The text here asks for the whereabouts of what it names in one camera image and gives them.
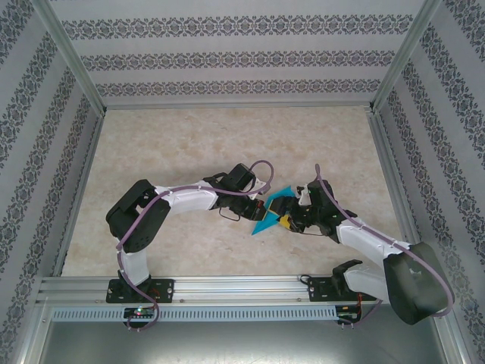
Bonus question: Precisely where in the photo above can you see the teal square paper sheet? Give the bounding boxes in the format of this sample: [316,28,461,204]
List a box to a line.
[250,184,295,237]

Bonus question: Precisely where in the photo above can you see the grey sheet metal panel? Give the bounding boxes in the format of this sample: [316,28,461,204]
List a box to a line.
[22,320,468,364]

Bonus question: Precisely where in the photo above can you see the small circuit board green light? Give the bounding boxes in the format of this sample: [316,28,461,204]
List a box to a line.
[124,306,157,321]

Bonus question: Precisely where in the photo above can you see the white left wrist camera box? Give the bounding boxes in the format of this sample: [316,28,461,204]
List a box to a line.
[249,177,271,201]

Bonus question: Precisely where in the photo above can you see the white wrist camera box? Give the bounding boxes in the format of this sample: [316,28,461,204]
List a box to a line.
[249,177,271,201]
[295,184,312,208]

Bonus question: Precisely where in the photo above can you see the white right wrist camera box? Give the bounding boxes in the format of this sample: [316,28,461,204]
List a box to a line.
[295,184,312,208]

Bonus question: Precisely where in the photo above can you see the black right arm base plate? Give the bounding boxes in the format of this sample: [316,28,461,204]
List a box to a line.
[307,275,378,303]

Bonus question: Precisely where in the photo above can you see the aluminium mounting rail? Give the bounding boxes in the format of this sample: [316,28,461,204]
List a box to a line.
[36,275,445,306]

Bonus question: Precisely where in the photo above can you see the aluminium side rail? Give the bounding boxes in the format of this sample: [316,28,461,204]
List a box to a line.
[364,108,433,275]
[50,112,108,278]

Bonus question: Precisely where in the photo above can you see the aluminium rear rail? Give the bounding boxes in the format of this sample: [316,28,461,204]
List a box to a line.
[102,100,376,112]

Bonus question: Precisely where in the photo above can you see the slotted grey cable duct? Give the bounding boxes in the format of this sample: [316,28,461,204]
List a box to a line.
[51,306,339,322]

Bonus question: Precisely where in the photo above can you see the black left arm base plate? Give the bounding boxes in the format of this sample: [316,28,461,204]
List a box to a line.
[105,278,176,305]

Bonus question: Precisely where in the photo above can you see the aluminium frame post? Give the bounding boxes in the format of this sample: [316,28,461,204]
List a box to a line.
[368,0,443,114]
[31,0,108,115]

